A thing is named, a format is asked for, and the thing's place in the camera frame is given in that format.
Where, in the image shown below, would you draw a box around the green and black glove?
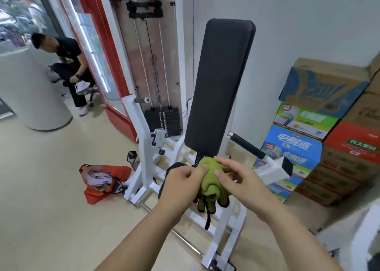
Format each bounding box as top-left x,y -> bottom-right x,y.
194,157 -> 236,230

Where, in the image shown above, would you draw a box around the brown and blue cardboard box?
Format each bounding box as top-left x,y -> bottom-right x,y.
278,58 -> 371,119

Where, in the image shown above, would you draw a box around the green and white carton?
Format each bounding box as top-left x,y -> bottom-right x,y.
273,101 -> 339,141

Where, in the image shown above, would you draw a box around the white pouch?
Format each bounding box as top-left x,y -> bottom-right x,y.
87,170 -> 113,187

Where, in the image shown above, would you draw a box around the person's left forearm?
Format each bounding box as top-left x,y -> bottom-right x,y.
94,212 -> 179,271

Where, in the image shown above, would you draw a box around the plain brown cardboard box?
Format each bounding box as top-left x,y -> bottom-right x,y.
341,92 -> 380,132

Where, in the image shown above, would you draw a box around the white sneaker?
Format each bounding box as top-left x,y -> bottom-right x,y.
74,81 -> 91,95

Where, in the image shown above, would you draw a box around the person's left hand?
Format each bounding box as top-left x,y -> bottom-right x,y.
154,164 -> 209,221

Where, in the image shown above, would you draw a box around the black seat pad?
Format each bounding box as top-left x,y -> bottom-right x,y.
158,162 -> 188,200

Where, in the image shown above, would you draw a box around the person's right hand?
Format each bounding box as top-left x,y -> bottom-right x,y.
214,156 -> 283,220

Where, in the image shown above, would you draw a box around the black pulley bracket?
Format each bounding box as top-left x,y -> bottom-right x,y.
126,0 -> 164,20

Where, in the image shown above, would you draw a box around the red glass-door cooler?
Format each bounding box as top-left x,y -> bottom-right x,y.
51,0 -> 139,143

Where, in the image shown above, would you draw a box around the white round column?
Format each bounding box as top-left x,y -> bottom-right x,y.
0,46 -> 73,131

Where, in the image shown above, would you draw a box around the chrome floor bar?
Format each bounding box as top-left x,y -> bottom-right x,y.
139,202 -> 205,257

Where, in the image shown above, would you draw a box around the white gym machine frame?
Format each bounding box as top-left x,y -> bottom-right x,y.
121,0 -> 294,271

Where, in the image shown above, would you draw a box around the black weight stack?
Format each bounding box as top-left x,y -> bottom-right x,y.
144,107 -> 182,138

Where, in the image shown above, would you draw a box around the white machine post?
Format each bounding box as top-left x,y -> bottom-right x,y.
347,203 -> 380,271

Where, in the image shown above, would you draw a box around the person's right forearm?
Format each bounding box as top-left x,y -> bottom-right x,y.
261,204 -> 343,271

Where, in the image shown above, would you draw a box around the orange bag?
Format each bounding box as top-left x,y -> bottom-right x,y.
79,164 -> 132,205

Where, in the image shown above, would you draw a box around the large blue carton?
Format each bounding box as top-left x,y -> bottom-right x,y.
261,125 -> 323,170

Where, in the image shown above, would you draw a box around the black backrest pad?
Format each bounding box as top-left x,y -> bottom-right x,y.
184,18 -> 257,158

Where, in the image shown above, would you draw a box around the black foam machine handle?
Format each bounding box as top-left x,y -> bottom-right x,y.
227,132 -> 267,160

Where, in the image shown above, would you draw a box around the brown carton with green labels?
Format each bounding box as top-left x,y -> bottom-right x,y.
319,145 -> 380,183
295,180 -> 342,207
305,165 -> 362,196

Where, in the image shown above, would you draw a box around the red carton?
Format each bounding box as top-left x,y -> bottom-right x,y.
323,121 -> 380,165

